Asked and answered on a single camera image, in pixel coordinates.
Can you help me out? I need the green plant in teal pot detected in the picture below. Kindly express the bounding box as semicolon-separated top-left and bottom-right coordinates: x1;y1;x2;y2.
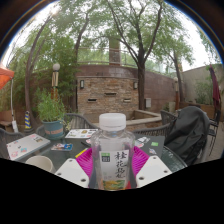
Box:
34;88;68;140

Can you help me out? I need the wooden lamp post white globe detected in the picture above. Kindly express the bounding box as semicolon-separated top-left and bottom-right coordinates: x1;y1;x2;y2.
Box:
50;63;62;101
173;77;180;111

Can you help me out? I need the clear drink bottle white cap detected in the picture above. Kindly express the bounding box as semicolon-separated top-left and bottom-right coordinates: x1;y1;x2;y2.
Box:
89;112;136;192

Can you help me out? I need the black metal patio chair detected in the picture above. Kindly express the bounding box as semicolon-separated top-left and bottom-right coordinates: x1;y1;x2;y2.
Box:
209;109;223;148

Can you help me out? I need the blue yellow striped cone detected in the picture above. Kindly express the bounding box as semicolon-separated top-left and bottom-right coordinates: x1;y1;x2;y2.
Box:
23;110;33;130

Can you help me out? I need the white ceramic mug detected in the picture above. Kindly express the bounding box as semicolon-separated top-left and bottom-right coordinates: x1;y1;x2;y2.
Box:
25;155;56;174

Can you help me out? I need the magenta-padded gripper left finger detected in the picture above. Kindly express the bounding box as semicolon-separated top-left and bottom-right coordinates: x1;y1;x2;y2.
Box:
54;147;98;190

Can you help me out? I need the leaning slender tree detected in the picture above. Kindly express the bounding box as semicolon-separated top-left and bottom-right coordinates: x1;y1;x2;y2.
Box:
3;6;94;129

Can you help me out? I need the small yellow card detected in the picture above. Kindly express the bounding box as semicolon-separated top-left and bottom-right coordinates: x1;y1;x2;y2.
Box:
74;148;88;159

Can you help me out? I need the orange canopy with white pole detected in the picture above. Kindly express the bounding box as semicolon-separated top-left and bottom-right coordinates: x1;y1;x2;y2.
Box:
0;66;19;133

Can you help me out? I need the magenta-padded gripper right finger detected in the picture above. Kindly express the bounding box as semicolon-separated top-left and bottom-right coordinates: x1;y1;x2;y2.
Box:
126;145;173;190

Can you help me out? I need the tall tree dark trunk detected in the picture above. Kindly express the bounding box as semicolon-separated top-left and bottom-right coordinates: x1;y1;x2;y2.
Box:
103;0;198;111

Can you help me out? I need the closed maroon patio umbrella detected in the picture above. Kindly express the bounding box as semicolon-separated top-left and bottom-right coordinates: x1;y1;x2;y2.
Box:
208;64;222;113

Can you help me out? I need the white printed magazine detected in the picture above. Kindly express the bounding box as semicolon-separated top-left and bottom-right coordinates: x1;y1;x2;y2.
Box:
64;128;99;140

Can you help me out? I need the small colourful sticker card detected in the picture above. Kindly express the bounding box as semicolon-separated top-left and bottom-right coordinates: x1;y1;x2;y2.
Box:
50;142;74;152

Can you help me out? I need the silver laptop with stickers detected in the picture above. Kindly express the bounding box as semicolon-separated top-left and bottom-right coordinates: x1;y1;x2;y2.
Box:
5;133;52;162

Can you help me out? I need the black jacket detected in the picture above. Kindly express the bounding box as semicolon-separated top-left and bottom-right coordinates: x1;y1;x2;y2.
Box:
164;105;211;167

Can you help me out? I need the dark laptop with stickers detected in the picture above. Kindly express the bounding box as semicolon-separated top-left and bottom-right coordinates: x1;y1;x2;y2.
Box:
133;134;167;158

